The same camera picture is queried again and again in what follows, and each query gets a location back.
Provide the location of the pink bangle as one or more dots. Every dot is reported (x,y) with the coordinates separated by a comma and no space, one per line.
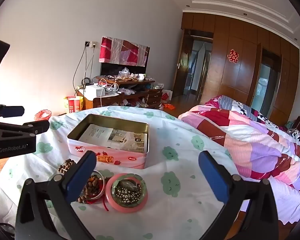
(125,208)

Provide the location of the white green-printed bed sheet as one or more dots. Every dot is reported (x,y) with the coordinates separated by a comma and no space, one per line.
(175,180)

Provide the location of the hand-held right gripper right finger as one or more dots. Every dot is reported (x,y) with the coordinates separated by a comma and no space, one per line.
(212,177)

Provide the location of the red paper cutout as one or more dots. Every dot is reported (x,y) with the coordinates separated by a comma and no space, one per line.
(233,56)

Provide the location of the wooden television cabinet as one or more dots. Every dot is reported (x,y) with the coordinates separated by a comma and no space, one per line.
(152,97)

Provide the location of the white mug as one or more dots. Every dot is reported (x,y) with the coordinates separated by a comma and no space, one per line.
(141,77)

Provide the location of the clear plastic bag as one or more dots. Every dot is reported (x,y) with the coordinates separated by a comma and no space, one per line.
(124,72)

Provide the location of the red waste basket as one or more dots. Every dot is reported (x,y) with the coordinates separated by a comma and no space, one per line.
(43,115)

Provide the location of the wooden wardrobe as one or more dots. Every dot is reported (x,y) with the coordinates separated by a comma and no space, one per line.
(240,75)

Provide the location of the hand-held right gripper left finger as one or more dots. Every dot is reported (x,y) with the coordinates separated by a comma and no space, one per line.
(82,176)

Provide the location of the wall socket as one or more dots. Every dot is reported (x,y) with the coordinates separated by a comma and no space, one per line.
(91,44)

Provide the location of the printed paper leaflet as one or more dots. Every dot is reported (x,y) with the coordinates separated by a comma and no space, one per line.
(102,135)

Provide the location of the pink tin box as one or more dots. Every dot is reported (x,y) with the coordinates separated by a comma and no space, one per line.
(130,156)

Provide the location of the wooden door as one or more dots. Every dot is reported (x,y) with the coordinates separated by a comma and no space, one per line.
(180,80)

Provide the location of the patchwork quilt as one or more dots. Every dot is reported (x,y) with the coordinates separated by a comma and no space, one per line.
(252,140)

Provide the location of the red plastic bag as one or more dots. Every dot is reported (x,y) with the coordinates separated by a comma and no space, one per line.
(169,106)

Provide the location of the black white pillow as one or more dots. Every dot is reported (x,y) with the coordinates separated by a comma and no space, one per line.
(297,137)

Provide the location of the red yellow carton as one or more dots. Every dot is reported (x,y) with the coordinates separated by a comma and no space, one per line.
(72,106)

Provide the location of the white red paper bag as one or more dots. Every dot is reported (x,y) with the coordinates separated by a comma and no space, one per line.
(166,95)

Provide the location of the patchwork television cover cloth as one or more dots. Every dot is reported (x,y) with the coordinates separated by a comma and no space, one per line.
(125,52)

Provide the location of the black television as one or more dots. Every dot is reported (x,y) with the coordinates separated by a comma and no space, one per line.
(110,68)

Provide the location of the white box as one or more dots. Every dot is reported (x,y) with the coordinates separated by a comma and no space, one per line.
(95,91)

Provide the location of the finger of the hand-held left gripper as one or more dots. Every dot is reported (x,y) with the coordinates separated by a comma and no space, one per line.
(37,127)
(13,111)

